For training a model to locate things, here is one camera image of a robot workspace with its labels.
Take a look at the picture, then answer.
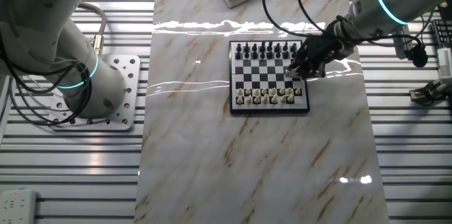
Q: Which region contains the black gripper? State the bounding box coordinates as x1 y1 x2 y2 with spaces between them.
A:
288 25 356 78

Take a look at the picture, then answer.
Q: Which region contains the black-framed magnetic chessboard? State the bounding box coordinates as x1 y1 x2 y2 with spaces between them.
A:
228 40 311 114

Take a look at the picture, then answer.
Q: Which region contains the black foam-covered microphone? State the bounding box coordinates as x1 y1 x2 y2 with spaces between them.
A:
405 43 429 69

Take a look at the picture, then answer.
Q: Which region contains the glossy marble-pattern mat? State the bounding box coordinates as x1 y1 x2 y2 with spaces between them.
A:
133 0 390 224

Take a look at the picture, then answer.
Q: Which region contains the white ribbed device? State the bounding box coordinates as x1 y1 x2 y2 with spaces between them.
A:
436 47 452 78

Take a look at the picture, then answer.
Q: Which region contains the black keyboard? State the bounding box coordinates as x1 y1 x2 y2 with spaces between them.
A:
431 18 452 49

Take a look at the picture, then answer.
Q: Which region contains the black plate with hole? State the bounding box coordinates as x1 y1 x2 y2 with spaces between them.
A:
437 1 452 20

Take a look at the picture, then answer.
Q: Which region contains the white power strip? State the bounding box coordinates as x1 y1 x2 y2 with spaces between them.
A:
0 188 38 224

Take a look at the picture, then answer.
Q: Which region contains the metal clamp mount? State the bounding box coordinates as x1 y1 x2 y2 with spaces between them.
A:
409 77 452 107

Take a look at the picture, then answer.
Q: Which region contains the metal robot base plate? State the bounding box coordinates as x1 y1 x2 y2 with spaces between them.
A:
47 54 141 132

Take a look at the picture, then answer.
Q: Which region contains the grey cable with metal connector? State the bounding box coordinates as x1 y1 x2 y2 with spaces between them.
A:
76 1 108 57

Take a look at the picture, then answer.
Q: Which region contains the black base cable bundle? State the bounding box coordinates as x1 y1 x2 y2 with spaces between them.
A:
0 57 94 128

